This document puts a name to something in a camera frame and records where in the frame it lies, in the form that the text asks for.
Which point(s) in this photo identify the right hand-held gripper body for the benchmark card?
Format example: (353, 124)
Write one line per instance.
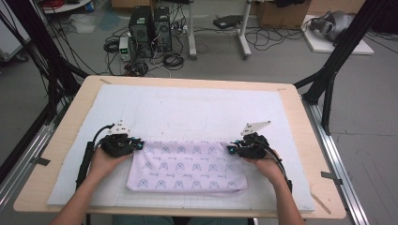
(253, 146)

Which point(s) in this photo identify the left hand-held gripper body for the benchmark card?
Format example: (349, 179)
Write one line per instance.
(117, 145)

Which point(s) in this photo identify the lavender printed towel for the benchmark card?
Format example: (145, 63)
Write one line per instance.
(187, 168)

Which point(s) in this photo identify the person's left hand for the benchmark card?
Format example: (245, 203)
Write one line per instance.
(106, 164)

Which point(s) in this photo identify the person's right hand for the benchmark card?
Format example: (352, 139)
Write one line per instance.
(266, 168)

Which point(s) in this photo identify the white grid mat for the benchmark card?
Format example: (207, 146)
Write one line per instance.
(175, 112)

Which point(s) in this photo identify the brown tape strip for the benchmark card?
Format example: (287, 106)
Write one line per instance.
(105, 81)

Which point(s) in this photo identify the dark plug tangle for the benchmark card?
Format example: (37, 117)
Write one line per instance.
(136, 68)

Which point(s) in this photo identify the white power supply unit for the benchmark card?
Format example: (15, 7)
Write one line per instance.
(125, 50)

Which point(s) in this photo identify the black computer tower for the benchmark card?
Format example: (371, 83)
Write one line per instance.
(140, 31)
(162, 29)

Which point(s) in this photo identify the white stand leg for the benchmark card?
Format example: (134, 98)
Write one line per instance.
(191, 34)
(244, 34)

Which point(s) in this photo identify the black flat device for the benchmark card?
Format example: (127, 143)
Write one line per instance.
(227, 22)

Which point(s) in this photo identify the clear plastic bag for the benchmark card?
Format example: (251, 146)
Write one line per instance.
(83, 24)

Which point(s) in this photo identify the brown cardboard box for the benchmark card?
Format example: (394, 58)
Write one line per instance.
(281, 17)

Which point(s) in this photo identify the white floor board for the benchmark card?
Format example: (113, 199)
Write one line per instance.
(341, 47)

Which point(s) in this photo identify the blue tape roll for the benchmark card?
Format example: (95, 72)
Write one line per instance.
(89, 6)

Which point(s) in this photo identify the white round table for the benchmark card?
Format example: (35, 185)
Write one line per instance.
(67, 6)

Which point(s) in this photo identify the white case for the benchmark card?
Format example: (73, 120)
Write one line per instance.
(12, 37)

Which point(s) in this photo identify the aluminium rail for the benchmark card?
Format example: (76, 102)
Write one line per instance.
(319, 125)
(28, 150)

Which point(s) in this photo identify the grey metal bracket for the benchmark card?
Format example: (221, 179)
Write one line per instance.
(42, 161)
(331, 176)

